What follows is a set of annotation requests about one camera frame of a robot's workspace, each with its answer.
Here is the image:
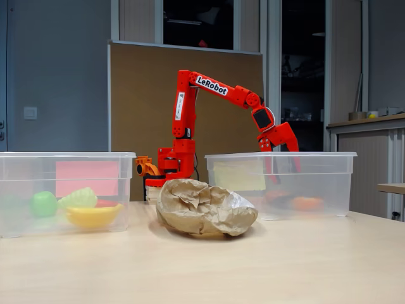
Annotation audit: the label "brown toy doughnut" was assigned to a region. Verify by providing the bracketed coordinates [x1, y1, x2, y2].
[265, 189, 291, 204]

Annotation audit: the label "orange toy croissant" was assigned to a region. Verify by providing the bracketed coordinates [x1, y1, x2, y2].
[290, 196, 325, 212]

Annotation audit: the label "red toy chili pepper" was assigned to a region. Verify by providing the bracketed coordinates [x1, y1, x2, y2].
[94, 198, 120, 208]

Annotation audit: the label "yellow toy banana bunch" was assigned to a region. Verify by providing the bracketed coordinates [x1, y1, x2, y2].
[65, 203, 125, 229]

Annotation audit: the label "pale green toy grapes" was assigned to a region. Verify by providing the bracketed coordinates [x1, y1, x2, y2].
[58, 186, 98, 210]

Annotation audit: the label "green toy apple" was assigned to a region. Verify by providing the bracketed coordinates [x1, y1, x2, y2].
[30, 191, 59, 219]

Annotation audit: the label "yellow-green paper label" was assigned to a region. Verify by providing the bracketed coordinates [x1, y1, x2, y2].
[213, 160, 266, 192]

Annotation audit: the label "clear plastic bin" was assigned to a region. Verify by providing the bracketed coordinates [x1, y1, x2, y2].
[0, 151, 137, 239]
[204, 151, 358, 222]

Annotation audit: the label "pink paper label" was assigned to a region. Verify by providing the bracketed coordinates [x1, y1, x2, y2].
[55, 160, 120, 198]

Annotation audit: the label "grey cabinet with wooden top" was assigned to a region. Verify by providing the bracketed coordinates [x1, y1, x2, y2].
[326, 113, 405, 221]

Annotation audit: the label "white leaning rod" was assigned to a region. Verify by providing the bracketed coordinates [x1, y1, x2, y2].
[353, 73, 363, 112]

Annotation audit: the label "crumpled brown paper bag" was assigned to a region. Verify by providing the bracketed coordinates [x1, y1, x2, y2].
[155, 179, 259, 237]

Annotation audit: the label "small wooden side table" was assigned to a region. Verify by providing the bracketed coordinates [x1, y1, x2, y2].
[376, 182, 405, 194]

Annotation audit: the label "white containers on cabinet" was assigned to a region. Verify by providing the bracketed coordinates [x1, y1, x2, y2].
[378, 106, 405, 117]

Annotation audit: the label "wooden base block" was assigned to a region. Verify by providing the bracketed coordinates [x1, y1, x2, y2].
[145, 185, 165, 202]

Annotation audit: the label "orange table clamp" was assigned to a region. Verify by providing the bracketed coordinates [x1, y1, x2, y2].
[135, 155, 165, 177]

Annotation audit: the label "white wrist servo cable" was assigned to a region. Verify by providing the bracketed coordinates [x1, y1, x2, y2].
[264, 106, 277, 131]

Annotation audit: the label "black base cables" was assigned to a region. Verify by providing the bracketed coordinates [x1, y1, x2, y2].
[191, 151, 201, 181]

